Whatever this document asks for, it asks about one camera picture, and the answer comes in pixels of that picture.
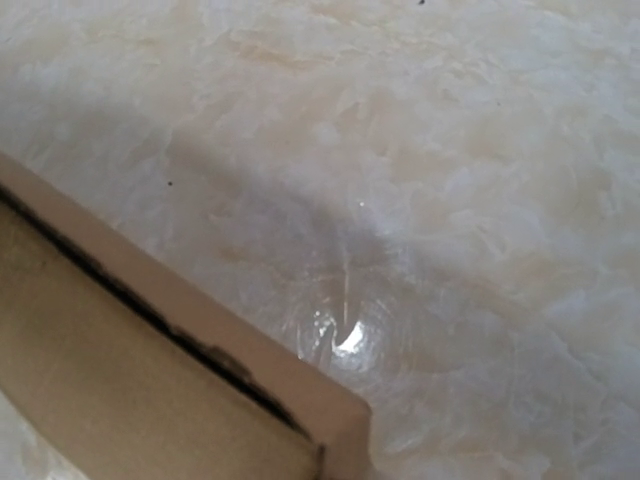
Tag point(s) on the brown cardboard box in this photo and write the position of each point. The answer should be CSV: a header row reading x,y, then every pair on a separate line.
x,y
130,372

